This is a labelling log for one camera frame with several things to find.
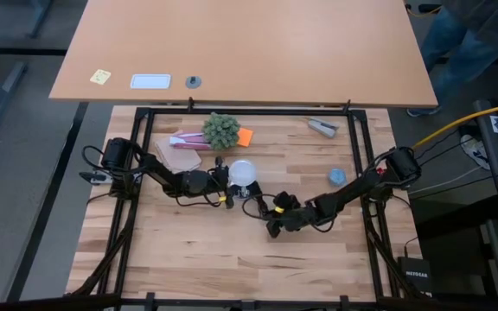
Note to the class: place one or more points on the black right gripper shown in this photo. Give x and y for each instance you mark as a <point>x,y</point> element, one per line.
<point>296,217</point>

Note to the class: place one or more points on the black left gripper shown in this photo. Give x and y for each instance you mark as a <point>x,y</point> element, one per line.
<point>218,183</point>

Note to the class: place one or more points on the white lightbulb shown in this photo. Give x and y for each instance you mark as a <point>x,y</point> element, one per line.
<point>242,172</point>

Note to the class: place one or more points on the chrome lamp socket base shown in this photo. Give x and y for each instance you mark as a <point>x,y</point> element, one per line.
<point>249,191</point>

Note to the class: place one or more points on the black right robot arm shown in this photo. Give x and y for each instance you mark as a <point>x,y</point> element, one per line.
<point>353,192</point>

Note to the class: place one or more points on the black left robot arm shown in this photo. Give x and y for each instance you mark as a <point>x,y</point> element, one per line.
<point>162,173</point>

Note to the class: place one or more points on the orange sticky note pad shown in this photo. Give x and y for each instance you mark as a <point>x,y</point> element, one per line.
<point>245,136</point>

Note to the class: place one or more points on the green potted plant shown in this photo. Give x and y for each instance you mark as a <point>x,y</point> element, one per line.
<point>221,131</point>

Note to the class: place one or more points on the brown notebook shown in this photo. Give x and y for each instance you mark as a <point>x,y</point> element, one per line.
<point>177,157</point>

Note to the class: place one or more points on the pink stapler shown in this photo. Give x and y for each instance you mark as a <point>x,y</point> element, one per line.
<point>186,141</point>

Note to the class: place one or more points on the small blue ball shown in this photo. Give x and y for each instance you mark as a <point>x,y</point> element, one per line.
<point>337,177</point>

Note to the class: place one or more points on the grey stapler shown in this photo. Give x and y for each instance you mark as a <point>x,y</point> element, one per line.
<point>323,127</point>

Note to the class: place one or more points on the white card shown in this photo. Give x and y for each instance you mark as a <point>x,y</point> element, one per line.
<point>151,81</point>

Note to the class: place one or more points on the orange-brown desk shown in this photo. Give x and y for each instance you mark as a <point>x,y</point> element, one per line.
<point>249,47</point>

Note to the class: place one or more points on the black network router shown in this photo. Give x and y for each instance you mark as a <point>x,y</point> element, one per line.
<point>415,276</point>

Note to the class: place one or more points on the yellow sticky note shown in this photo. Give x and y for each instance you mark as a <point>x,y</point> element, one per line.
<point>100,76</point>

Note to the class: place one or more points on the person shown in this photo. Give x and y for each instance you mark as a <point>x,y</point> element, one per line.
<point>469,47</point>

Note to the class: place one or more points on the black metal table frame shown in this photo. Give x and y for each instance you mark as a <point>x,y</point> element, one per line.
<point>249,112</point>

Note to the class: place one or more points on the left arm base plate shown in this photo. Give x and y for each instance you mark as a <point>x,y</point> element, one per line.
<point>95,177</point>

